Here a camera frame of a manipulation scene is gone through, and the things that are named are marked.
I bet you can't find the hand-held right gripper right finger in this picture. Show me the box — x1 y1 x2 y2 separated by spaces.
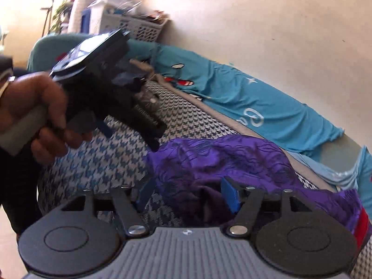
221 177 309 237

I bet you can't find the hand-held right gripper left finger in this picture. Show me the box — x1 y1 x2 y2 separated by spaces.
62 177 157 237

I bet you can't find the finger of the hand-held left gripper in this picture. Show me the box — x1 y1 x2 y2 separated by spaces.
97 119 113 138
132 102 168 152

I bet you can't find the purple floral top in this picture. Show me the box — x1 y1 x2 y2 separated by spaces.
144 135 372 249

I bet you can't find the person's left hand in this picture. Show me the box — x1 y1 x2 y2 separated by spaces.
0 73 93 162

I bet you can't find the blue beige houndstooth blanket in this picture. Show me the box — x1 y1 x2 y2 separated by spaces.
38 80 372 279

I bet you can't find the blue box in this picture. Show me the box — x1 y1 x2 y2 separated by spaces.
81 9 92 33

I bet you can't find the white laundry basket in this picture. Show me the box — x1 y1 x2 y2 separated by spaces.
99 13 169 43

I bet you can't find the green plant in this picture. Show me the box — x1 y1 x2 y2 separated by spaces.
48 0 76 35

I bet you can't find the clear plastic bag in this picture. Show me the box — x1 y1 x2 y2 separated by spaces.
87 0 146 16

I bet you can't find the light blue cloth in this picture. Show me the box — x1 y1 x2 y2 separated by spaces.
291 148 372 194

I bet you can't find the person's dark clothing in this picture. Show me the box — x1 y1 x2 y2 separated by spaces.
0 145 40 234

